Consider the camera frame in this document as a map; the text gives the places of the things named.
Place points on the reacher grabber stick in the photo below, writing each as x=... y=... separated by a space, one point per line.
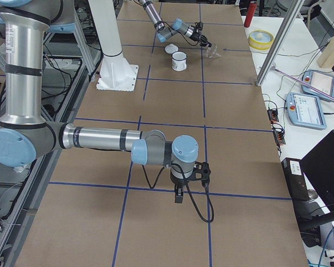
x=303 y=83

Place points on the clear glass funnel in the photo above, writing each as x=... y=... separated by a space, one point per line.
x=212 y=52

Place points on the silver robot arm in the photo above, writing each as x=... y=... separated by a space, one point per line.
x=165 y=31
x=25 y=135

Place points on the white enamel mug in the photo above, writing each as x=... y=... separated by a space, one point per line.
x=179 y=61

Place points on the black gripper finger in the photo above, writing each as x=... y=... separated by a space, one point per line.
x=178 y=196

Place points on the black monitor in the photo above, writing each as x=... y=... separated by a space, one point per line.
x=318 y=166

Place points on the red cylindrical bottle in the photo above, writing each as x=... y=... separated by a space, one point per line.
x=250 y=13

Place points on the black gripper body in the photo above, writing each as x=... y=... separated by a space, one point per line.
x=178 y=183
x=196 y=35

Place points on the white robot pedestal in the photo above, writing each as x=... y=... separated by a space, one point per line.
x=115 y=73

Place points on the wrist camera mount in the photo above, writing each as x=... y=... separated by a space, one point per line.
x=198 y=27
x=201 y=172

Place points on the yellow rimmed bowl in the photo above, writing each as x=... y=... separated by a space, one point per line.
x=260 y=39

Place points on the black computer box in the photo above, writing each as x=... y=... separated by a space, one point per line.
x=295 y=179

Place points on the teach pendant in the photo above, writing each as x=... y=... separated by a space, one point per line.
x=322 y=81
x=305 y=111

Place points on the aluminium frame post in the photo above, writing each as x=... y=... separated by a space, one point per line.
x=280 y=36

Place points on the near teach pendant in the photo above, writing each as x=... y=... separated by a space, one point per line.
x=305 y=111

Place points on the far teach pendant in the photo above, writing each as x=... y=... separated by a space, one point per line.
x=322 y=81

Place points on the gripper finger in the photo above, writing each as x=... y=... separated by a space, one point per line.
x=204 y=43
x=202 y=37

